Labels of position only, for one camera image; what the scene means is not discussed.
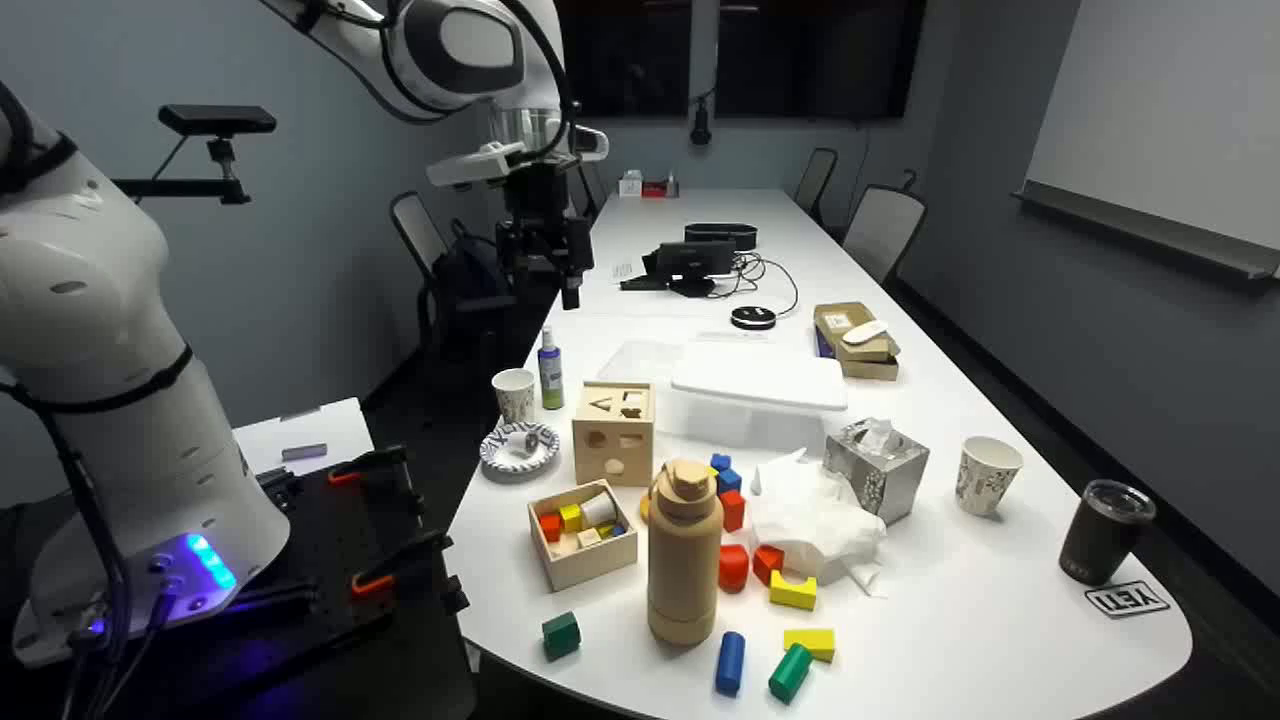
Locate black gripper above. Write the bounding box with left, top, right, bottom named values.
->
left=507, top=163, right=582, bottom=318

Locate clear plastic container with lid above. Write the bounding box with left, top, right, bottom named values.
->
left=591, top=332, right=852, bottom=455

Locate purple cap spray bottle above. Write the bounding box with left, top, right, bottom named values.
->
left=533, top=329, right=569, bottom=418

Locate black office chair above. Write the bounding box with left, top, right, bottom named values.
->
left=386, top=190, right=525, bottom=352

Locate patterned paper cup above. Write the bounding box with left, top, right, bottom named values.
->
left=487, top=366, right=538, bottom=434
left=952, top=434, right=1028, bottom=521

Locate black laptop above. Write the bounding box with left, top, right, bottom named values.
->
left=617, top=238, right=752, bottom=300

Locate wooden shape sorter box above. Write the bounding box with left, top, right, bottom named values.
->
left=569, top=377, right=660, bottom=491

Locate blue striped paper plate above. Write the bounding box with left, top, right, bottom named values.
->
left=475, top=418, right=562, bottom=484

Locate black flat device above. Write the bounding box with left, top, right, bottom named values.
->
left=681, top=222, right=759, bottom=254

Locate white paper sheet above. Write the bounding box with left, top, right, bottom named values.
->
left=233, top=394, right=380, bottom=481

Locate wooden tray with blocks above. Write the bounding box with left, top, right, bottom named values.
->
left=525, top=476, right=645, bottom=597

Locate grey conference chair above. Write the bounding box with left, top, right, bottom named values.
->
left=838, top=181, right=931, bottom=286
left=790, top=145, right=845, bottom=222

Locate tall wooden bottle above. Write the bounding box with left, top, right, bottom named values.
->
left=634, top=455, right=726, bottom=651

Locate cardboard box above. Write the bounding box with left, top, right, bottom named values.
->
left=810, top=297, right=903, bottom=383

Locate green wooden block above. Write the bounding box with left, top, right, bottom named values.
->
left=538, top=608, right=582, bottom=665

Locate crumpled white plastic bag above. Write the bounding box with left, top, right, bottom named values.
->
left=748, top=449, right=890, bottom=594

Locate black robot cart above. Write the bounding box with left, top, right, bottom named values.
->
left=76, top=444, right=475, bottom=720

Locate grey patterned tissue box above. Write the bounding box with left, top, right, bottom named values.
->
left=820, top=418, right=931, bottom=527

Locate yellow wooden block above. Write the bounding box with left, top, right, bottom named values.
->
left=765, top=567, right=822, bottom=615
left=781, top=623, right=838, bottom=667

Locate blue cylinder block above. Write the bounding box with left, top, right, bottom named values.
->
left=710, top=627, right=748, bottom=700

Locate green cylinder block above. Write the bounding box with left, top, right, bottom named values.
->
left=765, top=641, right=816, bottom=709

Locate dark tumbler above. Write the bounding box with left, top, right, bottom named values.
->
left=1057, top=476, right=1160, bottom=587

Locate white whiteboard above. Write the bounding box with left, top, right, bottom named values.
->
left=1016, top=0, right=1280, bottom=290

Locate printed table label sticker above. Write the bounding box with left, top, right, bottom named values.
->
left=1080, top=579, right=1177, bottom=621

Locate black puck cable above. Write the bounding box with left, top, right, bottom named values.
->
left=731, top=247, right=802, bottom=319

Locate orange handled black clamp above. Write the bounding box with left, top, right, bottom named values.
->
left=345, top=527, right=460, bottom=608
left=319, top=449, right=420, bottom=505

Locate dark wall screen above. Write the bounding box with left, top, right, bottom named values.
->
left=553, top=0, right=931, bottom=125

